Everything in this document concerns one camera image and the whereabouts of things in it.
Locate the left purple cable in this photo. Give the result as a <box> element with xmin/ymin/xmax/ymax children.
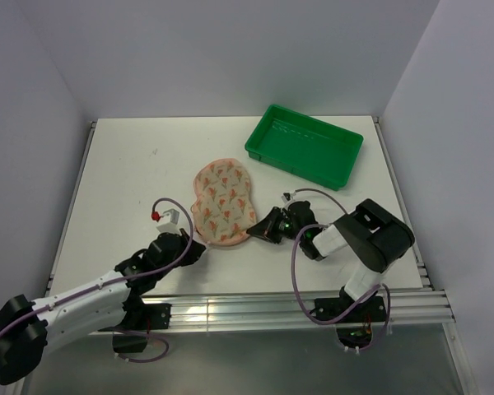
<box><xmin>0</xmin><ymin>198</ymin><xmax>195</xmax><ymax>374</ymax></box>

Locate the aluminium frame rail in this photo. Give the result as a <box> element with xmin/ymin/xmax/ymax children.
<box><xmin>20</xmin><ymin>290</ymin><xmax>456</xmax><ymax>338</ymax></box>

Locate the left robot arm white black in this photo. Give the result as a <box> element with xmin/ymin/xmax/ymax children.
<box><xmin>0</xmin><ymin>230</ymin><xmax>206</xmax><ymax>386</ymax></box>

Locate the peach floral mesh laundry bag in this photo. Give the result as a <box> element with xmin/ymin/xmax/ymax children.
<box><xmin>191</xmin><ymin>158</ymin><xmax>258</xmax><ymax>247</ymax></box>

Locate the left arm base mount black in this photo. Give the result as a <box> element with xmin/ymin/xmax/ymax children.
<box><xmin>112</xmin><ymin>304</ymin><xmax>171</xmax><ymax>364</ymax></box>

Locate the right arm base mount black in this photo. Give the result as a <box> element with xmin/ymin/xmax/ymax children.
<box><xmin>309</xmin><ymin>295</ymin><xmax>389</xmax><ymax>351</ymax></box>

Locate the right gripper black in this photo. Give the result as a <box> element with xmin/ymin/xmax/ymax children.
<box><xmin>247</xmin><ymin>206</ymin><xmax>305</xmax><ymax>243</ymax></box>

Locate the green plastic tray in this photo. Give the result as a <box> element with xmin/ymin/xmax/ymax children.
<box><xmin>245</xmin><ymin>105</ymin><xmax>364</xmax><ymax>190</ymax></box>

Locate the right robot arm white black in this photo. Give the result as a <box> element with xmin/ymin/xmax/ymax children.
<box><xmin>247</xmin><ymin>198</ymin><xmax>415</xmax><ymax>321</ymax></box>

